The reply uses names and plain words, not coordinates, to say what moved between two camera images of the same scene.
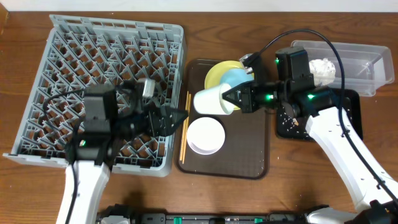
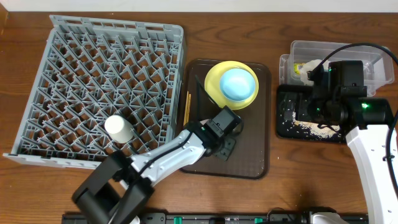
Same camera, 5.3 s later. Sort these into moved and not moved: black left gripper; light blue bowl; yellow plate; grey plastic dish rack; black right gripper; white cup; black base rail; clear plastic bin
Moved: white cup; black left gripper; black right gripper
Not moved: yellow plate; clear plastic bin; light blue bowl; black base rail; grey plastic dish rack
